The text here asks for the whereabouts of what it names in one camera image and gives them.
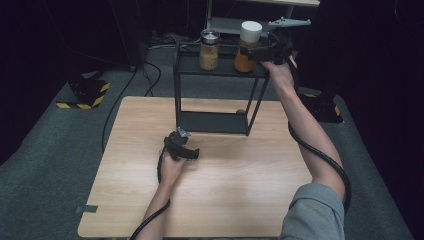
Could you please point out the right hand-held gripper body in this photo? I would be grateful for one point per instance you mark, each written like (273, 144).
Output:
(278, 48)

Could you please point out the grey metal bracket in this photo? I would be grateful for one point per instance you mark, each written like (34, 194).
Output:
(288, 22)

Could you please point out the black metal rack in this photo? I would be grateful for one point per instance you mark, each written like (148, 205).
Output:
(213, 121)

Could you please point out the grey sleeve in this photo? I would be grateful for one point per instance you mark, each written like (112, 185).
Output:
(313, 213)

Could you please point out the small grey round object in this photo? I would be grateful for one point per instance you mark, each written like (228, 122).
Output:
(240, 111)

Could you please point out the grey tape piece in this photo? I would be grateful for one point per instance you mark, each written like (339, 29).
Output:
(86, 209)

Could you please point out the orange spice jar white lid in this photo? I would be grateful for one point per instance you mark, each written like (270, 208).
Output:
(247, 63)

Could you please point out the person's right hand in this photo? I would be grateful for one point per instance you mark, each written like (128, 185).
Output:
(283, 75)

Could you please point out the person's left hand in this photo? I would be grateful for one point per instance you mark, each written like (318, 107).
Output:
(170, 171)

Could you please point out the glass spice jar silver lid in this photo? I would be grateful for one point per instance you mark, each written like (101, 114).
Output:
(209, 55)

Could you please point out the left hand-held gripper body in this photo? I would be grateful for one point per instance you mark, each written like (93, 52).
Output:
(175, 145)

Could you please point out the black stand base yellow stripes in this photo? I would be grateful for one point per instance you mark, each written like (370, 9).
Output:
(325, 108)
(87, 91)

